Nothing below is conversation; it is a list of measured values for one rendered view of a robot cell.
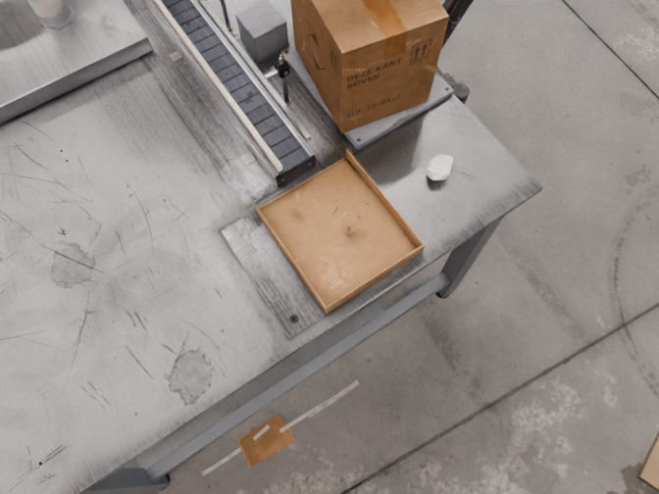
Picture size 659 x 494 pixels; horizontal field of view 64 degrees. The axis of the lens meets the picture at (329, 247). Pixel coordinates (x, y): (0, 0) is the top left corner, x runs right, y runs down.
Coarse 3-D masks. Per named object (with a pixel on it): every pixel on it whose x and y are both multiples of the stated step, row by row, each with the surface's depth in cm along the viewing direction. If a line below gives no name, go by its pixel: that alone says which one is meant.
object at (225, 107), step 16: (144, 0) 146; (192, 0) 142; (160, 16) 140; (176, 32) 138; (192, 64) 134; (240, 64) 133; (208, 80) 131; (256, 80) 131; (224, 112) 132; (240, 128) 125; (256, 144) 124; (304, 144) 123; (272, 176) 123; (288, 176) 123
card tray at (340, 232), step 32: (352, 160) 124; (288, 192) 123; (320, 192) 123; (352, 192) 123; (288, 224) 120; (320, 224) 120; (352, 224) 120; (384, 224) 120; (288, 256) 114; (320, 256) 117; (352, 256) 117; (384, 256) 117; (320, 288) 114; (352, 288) 114
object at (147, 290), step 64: (128, 0) 149; (256, 0) 148; (128, 64) 140; (256, 64) 139; (0, 128) 132; (64, 128) 132; (128, 128) 132; (192, 128) 131; (320, 128) 131; (448, 128) 130; (0, 192) 125; (64, 192) 125; (128, 192) 124; (192, 192) 124; (256, 192) 124; (384, 192) 124; (448, 192) 123; (512, 192) 123; (0, 256) 118; (64, 256) 118; (128, 256) 118; (192, 256) 118; (256, 256) 118; (0, 320) 113; (64, 320) 112; (128, 320) 112; (192, 320) 112; (256, 320) 112; (320, 320) 112; (0, 384) 107; (64, 384) 107; (128, 384) 107; (192, 384) 107; (0, 448) 102; (64, 448) 102; (128, 448) 102
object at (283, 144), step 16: (176, 0) 142; (176, 16) 139; (192, 16) 139; (192, 32) 137; (208, 32) 137; (208, 48) 135; (224, 48) 135; (208, 64) 133; (224, 64) 133; (224, 80) 131; (240, 80) 131; (240, 96) 129; (256, 96) 129; (256, 112) 127; (272, 112) 127; (256, 128) 125; (272, 128) 125; (288, 128) 125; (272, 144) 123; (288, 144) 123; (288, 160) 122; (304, 160) 121
